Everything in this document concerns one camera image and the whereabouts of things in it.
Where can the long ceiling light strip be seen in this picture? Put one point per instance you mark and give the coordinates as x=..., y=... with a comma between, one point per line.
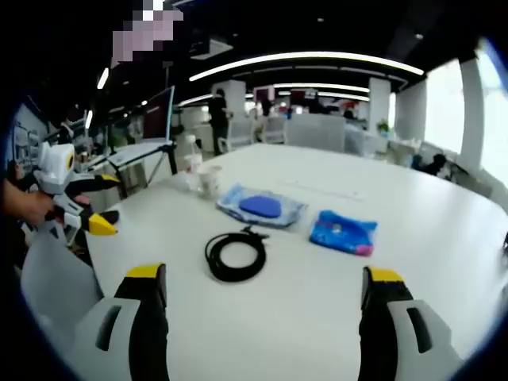
x=309, y=56

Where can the blue crinkled snack packet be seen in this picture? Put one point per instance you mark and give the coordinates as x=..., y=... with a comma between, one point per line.
x=341, y=232

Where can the blue white wall poster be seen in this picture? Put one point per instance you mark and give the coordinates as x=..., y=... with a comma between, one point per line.
x=25, y=143

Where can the person's left hand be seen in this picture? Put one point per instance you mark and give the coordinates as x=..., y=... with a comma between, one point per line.
x=28, y=206

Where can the tilted side desk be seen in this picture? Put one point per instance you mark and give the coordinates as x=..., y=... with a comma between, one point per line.
x=139, y=152

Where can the white mesh office chair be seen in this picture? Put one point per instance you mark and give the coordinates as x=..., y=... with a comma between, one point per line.
x=240, y=135
x=274, y=130

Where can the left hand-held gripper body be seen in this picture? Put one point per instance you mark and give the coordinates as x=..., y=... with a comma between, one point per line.
x=55, y=170

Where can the white table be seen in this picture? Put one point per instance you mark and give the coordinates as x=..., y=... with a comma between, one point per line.
x=285, y=301

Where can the green potted plant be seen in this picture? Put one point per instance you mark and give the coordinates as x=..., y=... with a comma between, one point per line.
x=383, y=126

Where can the grey desk partition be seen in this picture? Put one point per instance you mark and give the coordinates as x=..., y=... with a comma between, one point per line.
x=315, y=133

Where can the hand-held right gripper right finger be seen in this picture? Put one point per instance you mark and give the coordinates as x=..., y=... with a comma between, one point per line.
x=377, y=329

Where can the clear plastic bottle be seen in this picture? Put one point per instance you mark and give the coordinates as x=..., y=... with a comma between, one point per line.
x=193, y=162

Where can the printed white paper cup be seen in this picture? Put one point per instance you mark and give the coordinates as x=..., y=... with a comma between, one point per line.
x=209, y=182

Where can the large dark monitor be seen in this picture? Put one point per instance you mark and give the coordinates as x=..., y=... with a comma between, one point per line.
x=158, y=117

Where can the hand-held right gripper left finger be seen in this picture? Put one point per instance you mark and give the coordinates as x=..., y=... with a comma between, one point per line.
x=147, y=329

